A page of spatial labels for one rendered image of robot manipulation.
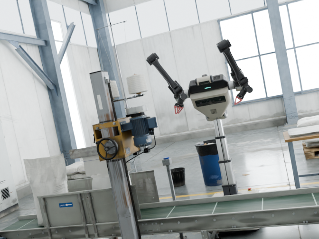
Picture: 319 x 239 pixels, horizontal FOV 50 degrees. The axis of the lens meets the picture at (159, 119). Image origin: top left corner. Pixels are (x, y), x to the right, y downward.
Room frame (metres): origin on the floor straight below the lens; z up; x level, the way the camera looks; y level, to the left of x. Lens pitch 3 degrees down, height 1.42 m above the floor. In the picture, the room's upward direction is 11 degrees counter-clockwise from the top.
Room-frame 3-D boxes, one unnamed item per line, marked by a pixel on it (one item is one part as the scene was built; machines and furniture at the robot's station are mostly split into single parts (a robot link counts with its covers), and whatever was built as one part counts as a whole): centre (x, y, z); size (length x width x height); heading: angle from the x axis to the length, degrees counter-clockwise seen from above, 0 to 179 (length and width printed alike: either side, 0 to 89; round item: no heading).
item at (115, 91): (3.08, 0.38, 1.61); 0.15 x 0.14 x 0.17; 72
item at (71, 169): (6.04, 1.63, 0.56); 0.66 x 0.43 x 0.15; 159
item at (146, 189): (3.69, 0.66, 0.54); 1.05 x 0.02 x 0.41; 72
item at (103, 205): (3.18, 0.83, 0.54); 1.05 x 0.02 x 0.41; 72
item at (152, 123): (2.87, 0.07, 1.25); 0.10 x 0.08 x 0.12; 7
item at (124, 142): (2.96, 0.39, 1.18); 0.34 x 0.25 x 0.31; 162
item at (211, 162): (5.33, -0.70, 0.32); 0.51 x 0.48 x 0.65; 162
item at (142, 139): (2.86, 0.17, 1.21); 0.15 x 0.15 x 0.25
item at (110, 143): (2.78, 0.43, 1.14); 0.11 x 0.06 x 0.11; 72
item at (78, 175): (5.95, 1.45, 0.44); 0.66 x 0.42 x 0.14; 66
